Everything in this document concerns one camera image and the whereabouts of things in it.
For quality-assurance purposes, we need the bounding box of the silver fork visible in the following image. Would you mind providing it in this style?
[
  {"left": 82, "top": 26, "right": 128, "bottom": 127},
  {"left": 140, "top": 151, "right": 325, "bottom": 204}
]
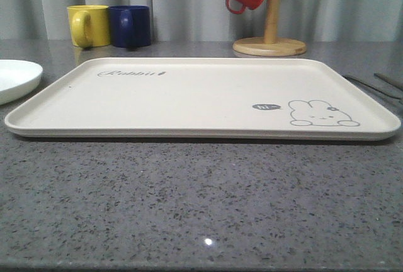
[{"left": 343, "top": 76, "right": 402, "bottom": 103}]

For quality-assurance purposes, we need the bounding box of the white round plate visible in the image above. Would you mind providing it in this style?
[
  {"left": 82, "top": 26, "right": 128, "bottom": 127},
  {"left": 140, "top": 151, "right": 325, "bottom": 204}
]
[{"left": 1, "top": 59, "right": 43, "bottom": 105}]

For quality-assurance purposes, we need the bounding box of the silver chopstick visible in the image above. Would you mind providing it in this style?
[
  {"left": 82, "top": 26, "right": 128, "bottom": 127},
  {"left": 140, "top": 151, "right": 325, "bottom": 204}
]
[{"left": 374, "top": 73, "right": 403, "bottom": 91}]

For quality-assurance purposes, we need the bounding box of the cream rabbit serving tray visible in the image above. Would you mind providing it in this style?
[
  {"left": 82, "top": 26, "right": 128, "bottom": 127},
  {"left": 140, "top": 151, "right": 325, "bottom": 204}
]
[{"left": 4, "top": 58, "right": 401, "bottom": 140}]

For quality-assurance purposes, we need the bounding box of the wooden mug tree stand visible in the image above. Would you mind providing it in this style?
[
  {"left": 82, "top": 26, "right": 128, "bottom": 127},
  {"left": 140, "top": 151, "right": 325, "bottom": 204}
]
[{"left": 232, "top": 0, "right": 307, "bottom": 57}]

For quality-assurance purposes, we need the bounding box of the dark blue mug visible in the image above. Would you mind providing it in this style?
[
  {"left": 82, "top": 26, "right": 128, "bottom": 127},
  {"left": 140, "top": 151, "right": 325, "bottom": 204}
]
[{"left": 108, "top": 5, "right": 151, "bottom": 48}]

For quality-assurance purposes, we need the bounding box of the yellow mug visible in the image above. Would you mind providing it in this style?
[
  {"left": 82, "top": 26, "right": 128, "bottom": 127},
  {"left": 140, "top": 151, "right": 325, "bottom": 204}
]
[{"left": 67, "top": 5, "right": 111, "bottom": 48}]

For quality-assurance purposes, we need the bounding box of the grey curtain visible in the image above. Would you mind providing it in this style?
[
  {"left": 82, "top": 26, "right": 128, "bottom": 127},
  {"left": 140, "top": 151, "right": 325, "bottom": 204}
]
[{"left": 1, "top": 0, "right": 402, "bottom": 42}]

